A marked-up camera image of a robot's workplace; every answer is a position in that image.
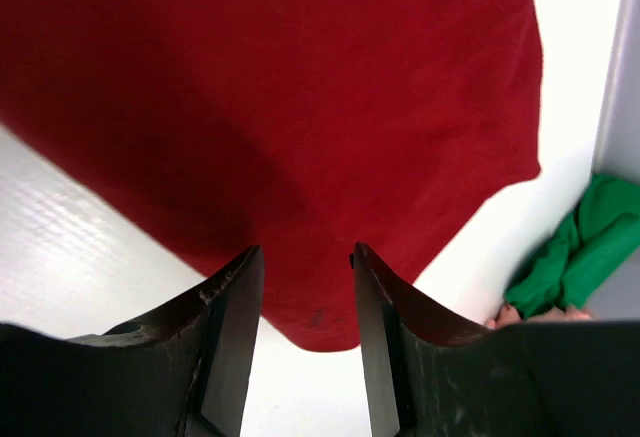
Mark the pink t shirt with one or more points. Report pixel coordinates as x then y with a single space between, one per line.
508 315

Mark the green t shirt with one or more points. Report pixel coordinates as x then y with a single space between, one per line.
589 244

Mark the red t shirt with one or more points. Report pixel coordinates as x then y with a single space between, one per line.
303 126

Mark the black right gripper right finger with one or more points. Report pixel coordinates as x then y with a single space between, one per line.
429 371

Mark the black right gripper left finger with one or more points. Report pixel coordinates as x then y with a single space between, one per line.
180 369

